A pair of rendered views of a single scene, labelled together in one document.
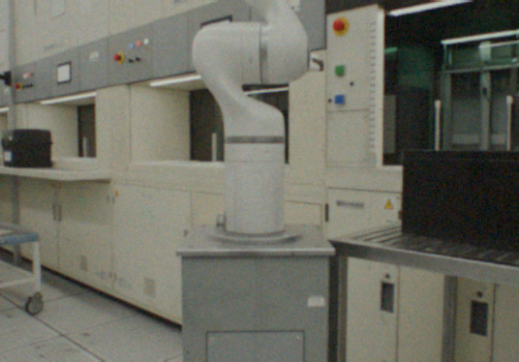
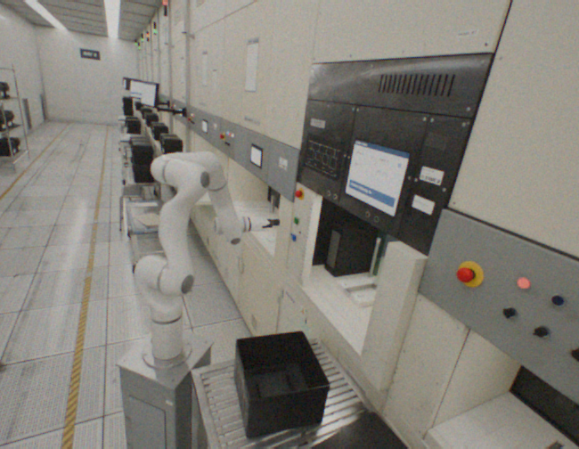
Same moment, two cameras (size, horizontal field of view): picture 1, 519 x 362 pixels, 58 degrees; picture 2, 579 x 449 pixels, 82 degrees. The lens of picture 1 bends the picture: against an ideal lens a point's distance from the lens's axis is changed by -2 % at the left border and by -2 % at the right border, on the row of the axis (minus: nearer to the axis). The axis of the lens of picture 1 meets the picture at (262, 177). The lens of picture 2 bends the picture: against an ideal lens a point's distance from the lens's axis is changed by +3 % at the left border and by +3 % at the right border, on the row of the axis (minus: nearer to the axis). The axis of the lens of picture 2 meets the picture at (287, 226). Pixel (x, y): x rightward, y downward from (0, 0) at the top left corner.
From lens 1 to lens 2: 113 cm
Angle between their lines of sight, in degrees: 25
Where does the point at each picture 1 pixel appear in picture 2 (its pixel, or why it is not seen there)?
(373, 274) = not seen: hidden behind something
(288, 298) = (158, 396)
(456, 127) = not seen: hidden behind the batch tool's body
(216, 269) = (131, 375)
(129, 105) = (227, 167)
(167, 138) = (252, 186)
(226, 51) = (143, 280)
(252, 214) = (156, 350)
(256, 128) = (156, 317)
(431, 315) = not seen: hidden behind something
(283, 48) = (166, 288)
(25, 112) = (193, 136)
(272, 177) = (166, 338)
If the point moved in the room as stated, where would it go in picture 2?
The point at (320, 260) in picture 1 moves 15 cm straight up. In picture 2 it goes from (170, 388) to (169, 357)
